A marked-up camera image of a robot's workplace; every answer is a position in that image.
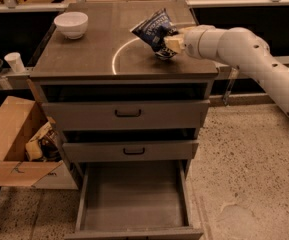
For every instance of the grey drawer cabinet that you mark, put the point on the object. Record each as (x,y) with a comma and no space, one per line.
(109,64)

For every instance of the open cardboard box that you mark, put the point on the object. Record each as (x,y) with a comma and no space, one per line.
(20,120)

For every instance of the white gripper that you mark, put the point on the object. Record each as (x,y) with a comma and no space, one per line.
(193,43)

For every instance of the grey top drawer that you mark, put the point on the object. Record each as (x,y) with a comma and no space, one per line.
(127,115)

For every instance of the grey drawer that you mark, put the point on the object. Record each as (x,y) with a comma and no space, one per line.
(144,200)
(130,151)
(127,115)

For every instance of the blue chip bag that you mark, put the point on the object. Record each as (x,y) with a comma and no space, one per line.
(153,31)

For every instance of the white paper cup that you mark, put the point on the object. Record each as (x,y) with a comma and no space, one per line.
(15,62)

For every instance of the white ceramic bowl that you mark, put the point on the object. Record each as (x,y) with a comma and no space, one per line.
(72,25)

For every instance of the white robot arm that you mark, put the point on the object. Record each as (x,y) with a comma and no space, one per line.
(242,50)

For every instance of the grey bottom drawer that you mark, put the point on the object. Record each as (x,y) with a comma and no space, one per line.
(144,200)

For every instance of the snack bags in box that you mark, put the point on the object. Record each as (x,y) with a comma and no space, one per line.
(43,145)

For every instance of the grey middle drawer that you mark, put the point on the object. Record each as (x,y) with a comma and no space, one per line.
(130,151)

